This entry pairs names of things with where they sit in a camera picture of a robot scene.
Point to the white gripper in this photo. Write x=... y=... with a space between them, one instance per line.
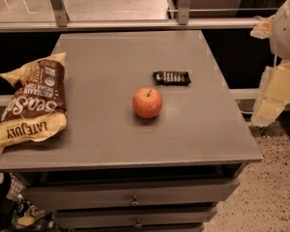
x=287 y=29

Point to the dark rxbar chocolate bar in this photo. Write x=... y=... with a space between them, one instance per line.
x=172 y=78

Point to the brown yellow chip bag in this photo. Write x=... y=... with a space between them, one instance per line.
x=37 y=109

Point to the red apple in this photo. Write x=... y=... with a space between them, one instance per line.
x=147 y=102

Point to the top gray drawer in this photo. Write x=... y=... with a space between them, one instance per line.
x=120 y=195

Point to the gray drawer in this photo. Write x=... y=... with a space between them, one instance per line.
x=120 y=195
x=121 y=218

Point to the gray drawer cabinet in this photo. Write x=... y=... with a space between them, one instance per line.
x=198 y=134

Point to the top drawer metal knob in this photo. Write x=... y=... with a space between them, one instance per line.
x=134 y=201

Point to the drawer metal knob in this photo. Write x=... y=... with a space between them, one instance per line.
x=134 y=201
x=137 y=224

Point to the clutter pile at left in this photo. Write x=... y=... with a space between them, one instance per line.
x=19 y=215

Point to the metal railing frame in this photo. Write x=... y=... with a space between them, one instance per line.
x=103 y=15

